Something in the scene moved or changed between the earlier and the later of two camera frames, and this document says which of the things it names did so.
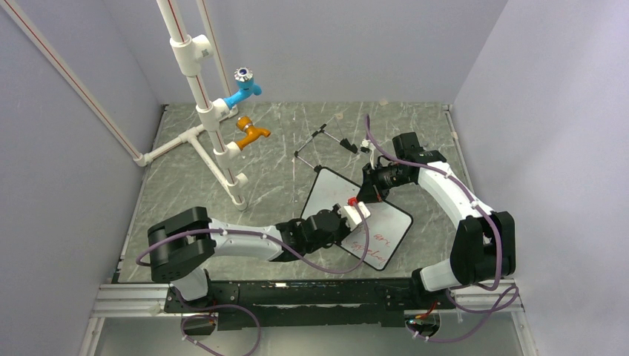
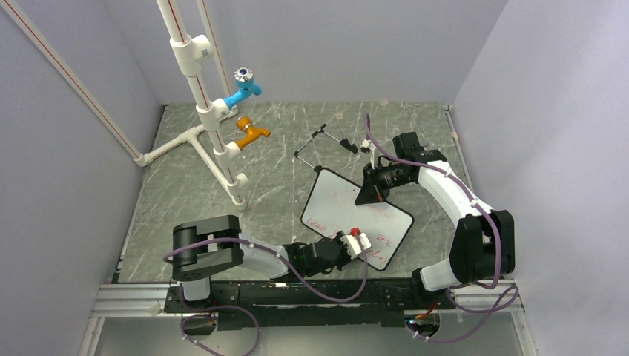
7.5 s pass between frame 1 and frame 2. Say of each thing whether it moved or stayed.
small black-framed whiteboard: stayed
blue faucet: stayed
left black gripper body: moved
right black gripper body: stayed
